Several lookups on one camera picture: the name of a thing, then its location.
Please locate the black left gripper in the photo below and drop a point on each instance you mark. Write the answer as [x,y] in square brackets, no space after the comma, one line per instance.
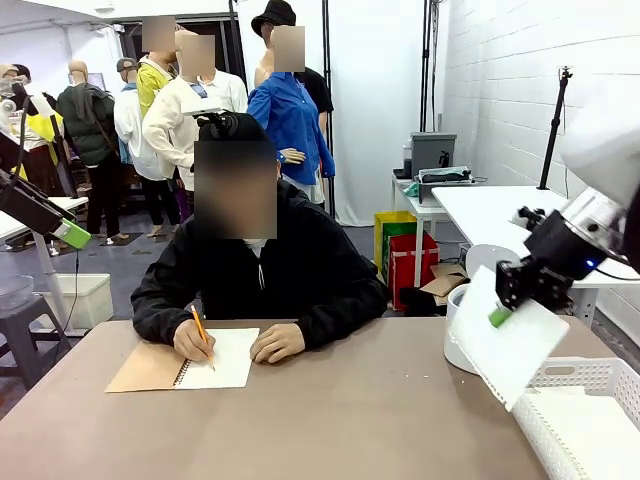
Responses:
[25,200]

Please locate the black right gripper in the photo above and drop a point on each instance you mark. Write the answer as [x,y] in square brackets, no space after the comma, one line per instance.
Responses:
[565,250]

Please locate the white paper sheet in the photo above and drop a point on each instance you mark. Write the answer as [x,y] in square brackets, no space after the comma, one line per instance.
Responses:
[515,360]

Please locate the yellow pencil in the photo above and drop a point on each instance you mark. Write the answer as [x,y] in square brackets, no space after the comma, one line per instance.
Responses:
[199,325]

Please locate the spiral notebook with brown cover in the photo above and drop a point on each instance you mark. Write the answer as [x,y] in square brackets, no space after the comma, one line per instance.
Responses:
[230,365]

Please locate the person's left forearm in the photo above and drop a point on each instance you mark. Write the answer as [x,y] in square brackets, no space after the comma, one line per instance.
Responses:
[350,315]

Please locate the stack of white paper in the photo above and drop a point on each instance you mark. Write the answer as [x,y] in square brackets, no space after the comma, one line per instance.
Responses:
[595,435]

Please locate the person's right hand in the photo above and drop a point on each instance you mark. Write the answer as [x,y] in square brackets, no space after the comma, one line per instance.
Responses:
[192,342]

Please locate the person's left hand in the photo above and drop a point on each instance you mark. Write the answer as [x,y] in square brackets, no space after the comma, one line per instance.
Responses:
[280,345]

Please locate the small white table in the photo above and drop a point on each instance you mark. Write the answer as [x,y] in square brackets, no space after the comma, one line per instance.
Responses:
[75,201]

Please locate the flattened brown cardboard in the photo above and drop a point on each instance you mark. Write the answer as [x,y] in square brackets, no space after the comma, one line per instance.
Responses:
[445,285]

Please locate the white storage crate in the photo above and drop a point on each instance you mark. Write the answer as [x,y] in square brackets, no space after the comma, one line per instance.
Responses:
[90,300]

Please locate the short black tripod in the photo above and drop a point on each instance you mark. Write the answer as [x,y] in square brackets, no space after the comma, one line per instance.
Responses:
[62,160]

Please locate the round white waste bin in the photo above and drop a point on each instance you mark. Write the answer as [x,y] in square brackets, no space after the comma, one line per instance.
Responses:
[460,340]

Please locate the large white table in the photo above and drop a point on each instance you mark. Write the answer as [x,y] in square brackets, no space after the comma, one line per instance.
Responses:
[490,205]

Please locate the red shopping bag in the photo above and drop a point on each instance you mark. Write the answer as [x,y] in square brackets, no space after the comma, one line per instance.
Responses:
[410,265]

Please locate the mannequin in dark puffer jacket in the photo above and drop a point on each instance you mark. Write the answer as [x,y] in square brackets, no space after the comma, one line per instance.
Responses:
[87,130]

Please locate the grey stool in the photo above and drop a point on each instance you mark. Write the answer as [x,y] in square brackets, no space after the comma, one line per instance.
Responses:
[25,330]

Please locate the white side table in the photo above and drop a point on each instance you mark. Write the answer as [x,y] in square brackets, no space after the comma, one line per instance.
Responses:
[417,207]

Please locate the mannequin with grey cap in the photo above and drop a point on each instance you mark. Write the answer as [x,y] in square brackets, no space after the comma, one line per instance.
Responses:
[131,125]

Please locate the green shopping bag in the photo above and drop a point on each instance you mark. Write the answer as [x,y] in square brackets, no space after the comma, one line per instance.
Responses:
[400,227]

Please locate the grey tray with tools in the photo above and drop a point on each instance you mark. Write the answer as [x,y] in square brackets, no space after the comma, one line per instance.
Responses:
[445,174]

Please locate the yellow shopping bag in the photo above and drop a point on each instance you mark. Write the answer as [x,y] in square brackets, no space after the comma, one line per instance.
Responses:
[392,216]

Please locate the teal cloth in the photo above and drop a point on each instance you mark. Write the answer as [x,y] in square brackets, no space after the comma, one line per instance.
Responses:
[411,189]

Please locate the grey printer on table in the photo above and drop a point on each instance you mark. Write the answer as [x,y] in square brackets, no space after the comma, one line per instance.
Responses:
[432,152]

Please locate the white perforated plastic basket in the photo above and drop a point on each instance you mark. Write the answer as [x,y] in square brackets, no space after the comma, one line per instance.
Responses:
[545,440]

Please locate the white bottle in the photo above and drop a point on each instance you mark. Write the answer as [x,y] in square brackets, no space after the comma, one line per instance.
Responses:
[407,157]

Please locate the mannequin in yellow-green jacket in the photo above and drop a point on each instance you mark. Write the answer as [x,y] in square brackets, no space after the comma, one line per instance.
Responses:
[150,85]

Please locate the person in black jacket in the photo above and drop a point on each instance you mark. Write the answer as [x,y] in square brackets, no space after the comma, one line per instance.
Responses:
[300,260]

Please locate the white backdrop curtain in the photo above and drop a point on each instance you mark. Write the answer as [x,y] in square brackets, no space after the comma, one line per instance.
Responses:
[375,100]

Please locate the black backdrop stand pole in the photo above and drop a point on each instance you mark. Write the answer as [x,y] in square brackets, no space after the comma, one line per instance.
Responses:
[429,65]
[237,45]
[327,125]

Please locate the mannequin in blue shirt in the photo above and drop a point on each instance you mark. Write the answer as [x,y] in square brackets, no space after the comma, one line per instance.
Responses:
[295,120]

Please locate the mannequin with black bucket hat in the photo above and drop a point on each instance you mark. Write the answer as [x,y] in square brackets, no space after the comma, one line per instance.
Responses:
[272,17]

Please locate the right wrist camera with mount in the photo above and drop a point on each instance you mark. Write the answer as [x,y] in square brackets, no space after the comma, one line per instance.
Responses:
[530,218]

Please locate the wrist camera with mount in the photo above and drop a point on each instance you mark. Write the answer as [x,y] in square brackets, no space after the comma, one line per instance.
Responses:
[530,218]
[40,106]

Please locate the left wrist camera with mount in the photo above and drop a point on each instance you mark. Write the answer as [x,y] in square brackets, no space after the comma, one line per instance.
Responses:
[40,106]

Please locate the tall black camera tripod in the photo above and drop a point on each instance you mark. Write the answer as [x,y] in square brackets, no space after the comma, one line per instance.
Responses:
[552,135]

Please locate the white head-mounted camera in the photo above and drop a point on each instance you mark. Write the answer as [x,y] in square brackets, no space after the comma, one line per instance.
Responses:
[202,107]

